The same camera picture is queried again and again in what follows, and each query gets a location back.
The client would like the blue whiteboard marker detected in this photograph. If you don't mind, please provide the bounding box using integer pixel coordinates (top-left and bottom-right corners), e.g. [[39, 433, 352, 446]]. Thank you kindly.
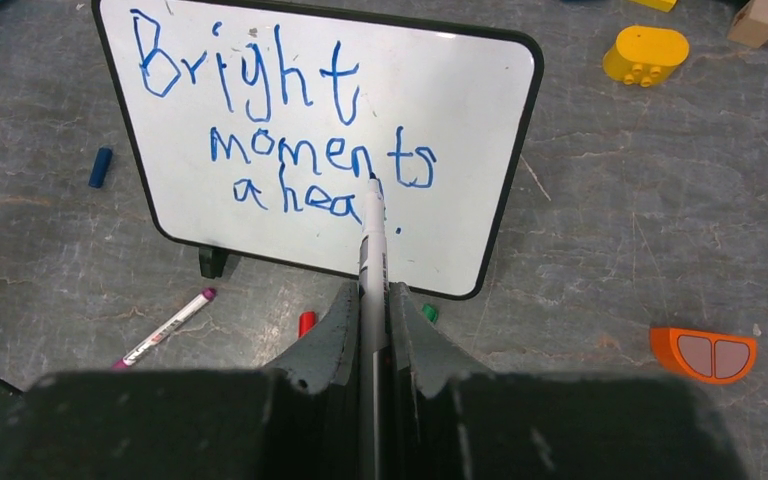
[[358, 174, 389, 479]]

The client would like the purple whiteboard marker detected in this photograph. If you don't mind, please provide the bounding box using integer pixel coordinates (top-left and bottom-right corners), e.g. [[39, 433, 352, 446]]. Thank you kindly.
[[112, 287, 217, 370]]

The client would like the green whiteboard marker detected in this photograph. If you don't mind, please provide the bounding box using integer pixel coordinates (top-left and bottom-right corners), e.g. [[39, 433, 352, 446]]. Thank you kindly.
[[422, 303, 439, 324]]

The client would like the yellow oval block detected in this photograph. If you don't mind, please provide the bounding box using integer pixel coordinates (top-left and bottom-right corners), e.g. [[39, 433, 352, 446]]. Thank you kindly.
[[602, 25, 690, 88]]

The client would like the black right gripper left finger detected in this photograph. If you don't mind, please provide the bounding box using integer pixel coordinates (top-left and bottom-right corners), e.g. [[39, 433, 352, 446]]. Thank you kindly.
[[0, 282, 359, 479]]

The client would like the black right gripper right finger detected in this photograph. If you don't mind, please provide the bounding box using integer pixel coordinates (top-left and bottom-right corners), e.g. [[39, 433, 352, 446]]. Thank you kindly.
[[389, 283, 746, 479]]

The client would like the beige wooden cube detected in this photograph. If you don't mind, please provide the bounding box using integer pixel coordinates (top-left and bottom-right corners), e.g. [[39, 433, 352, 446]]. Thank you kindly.
[[727, 0, 768, 48]]

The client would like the yellow rectangular block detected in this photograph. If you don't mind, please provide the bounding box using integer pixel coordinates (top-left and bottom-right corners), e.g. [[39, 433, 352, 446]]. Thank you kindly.
[[631, 0, 677, 13]]

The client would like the orange semicircle block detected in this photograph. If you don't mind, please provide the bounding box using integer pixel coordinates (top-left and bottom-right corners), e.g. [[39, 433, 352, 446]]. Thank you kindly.
[[649, 327, 757, 385]]

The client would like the black framed whiteboard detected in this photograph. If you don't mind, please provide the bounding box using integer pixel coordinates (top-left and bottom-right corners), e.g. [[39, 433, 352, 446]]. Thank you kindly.
[[92, 1, 545, 299]]

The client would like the red whiteboard marker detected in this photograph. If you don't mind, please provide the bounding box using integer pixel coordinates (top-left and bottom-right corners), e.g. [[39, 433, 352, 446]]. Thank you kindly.
[[298, 311, 317, 338]]

